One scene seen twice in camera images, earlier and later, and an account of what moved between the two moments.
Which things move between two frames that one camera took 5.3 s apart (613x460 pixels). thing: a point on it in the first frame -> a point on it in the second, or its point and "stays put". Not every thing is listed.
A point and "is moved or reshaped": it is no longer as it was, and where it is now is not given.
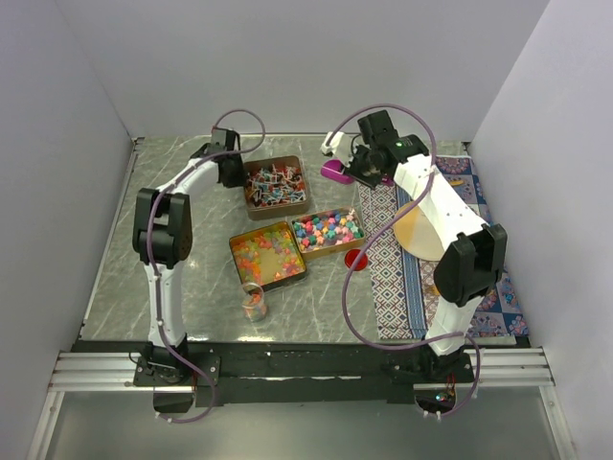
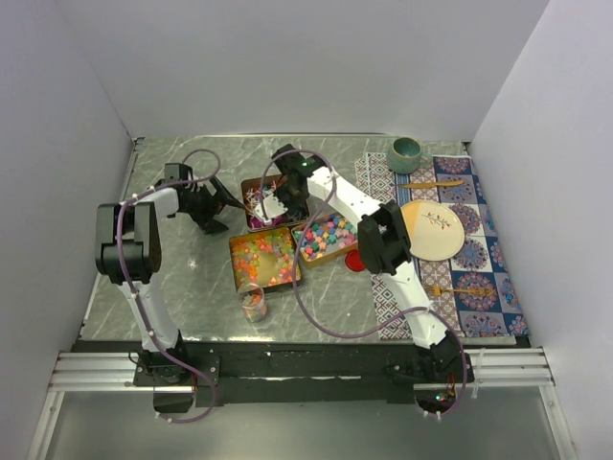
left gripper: [239, 180] -> [215, 204]
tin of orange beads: [268, 256] stays put
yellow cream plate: [416, 236] stays put
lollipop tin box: [275, 187] is moved or reshaped
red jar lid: [351, 257] stays put
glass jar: [254, 305] stays put
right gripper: [371, 182] -> [291, 209]
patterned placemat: [404, 298] stays put
